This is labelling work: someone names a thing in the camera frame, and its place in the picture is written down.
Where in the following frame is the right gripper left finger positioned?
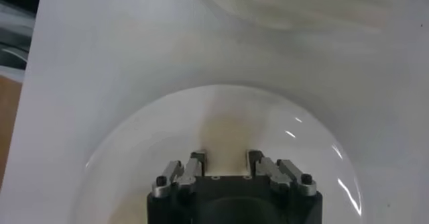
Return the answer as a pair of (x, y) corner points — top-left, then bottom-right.
(152, 150), (207, 199)

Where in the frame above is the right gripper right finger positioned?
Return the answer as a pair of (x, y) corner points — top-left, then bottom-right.
(246, 150), (318, 198)

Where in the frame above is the white steamed baozi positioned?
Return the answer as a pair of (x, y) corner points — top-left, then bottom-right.
(197, 111), (255, 176)

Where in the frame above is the stainless steel steamer pot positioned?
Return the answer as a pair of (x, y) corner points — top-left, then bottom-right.
(184, 0), (413, 32)

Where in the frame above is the white round plate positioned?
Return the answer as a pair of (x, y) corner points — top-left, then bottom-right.
(72, 84), (365, 224)

